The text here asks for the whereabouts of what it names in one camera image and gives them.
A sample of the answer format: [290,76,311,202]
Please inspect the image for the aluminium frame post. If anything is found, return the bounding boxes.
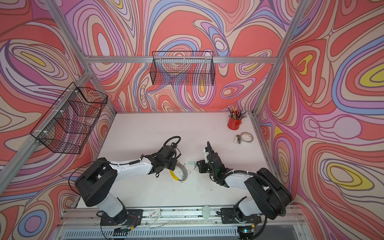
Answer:
[44,0,118,116]

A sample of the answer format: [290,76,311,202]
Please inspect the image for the black wire basket back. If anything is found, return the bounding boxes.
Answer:
[150,51,216,86]

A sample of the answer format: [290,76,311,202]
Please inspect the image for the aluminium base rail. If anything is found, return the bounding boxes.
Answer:
[51,206,312,240]

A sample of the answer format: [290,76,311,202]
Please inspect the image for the black wire basket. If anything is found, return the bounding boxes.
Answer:
[30,83,108,155]
[150,51,216,86]

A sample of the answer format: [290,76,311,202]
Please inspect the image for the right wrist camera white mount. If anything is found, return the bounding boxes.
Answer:
[204,147,210,164]

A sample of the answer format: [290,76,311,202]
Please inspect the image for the tape roll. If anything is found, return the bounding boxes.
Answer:
[240,132,254,145]

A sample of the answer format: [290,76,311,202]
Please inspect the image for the metal keyring organizer yellow grip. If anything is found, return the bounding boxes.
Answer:
[170,162,189,183]

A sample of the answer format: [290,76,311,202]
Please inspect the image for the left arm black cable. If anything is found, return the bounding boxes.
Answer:
[161,135,182,151]

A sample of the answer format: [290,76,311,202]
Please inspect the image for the key with long mint tag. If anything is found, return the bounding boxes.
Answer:
[188,161,197,169]

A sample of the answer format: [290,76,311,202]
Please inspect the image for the black wire basket left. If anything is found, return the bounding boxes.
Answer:
[30,83,108,155]

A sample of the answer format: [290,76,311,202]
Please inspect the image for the red pen cup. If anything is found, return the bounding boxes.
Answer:
[227,115,242,131]

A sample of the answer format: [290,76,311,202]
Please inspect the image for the white label tag on rail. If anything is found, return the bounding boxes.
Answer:
[149,209,162,218]

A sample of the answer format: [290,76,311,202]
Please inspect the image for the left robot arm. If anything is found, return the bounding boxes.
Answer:
[75,143,181,222]

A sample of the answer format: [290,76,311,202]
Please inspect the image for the pens in cup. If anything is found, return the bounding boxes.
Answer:
[227,105,249,120]

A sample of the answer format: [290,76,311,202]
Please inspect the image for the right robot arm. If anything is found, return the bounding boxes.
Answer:
[197,147,293,223]

